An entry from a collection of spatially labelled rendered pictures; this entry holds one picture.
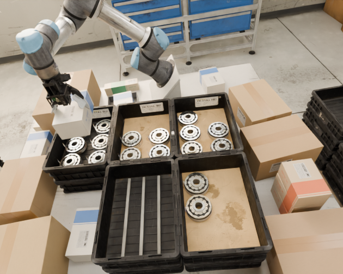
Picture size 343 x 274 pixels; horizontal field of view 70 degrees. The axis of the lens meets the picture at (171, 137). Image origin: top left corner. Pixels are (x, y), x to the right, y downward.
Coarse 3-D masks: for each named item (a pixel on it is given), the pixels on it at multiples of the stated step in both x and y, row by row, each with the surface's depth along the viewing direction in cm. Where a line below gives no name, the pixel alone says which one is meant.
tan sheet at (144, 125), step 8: (128, 120) 139; (136, 120) 138; (144, 120) 138; (152, 120) 137; (160, 120) 136; (168, 120) 135; (128, 128) 135; (136, 128) 134; (144, 128) 133; (152, 128) 133; (168, 128) 131; (144, 136) 129; (144, 144) 126; (168, 144) 124; (144, 152) 122
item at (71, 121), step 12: (84, 96) 107; (60, 108) 103; (72, 108) 102; (84, 108) 102; (60, 120) 98; (72, 120) 97; (84, 120) 100; (60, 132) 100; (72, 132) 101; (84, 132) 102
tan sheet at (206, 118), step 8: (200, 112) 137; (208, 112) 136; (216, 112) 135; (224, 112) 135; (200, 120) 133; (208, 120) 132; (216, 120) 131; (224, 120) 131; (200, 128) 129; (208, 136) 124; (200, 144) 122; (208, 144) 121; (232, 144) 120
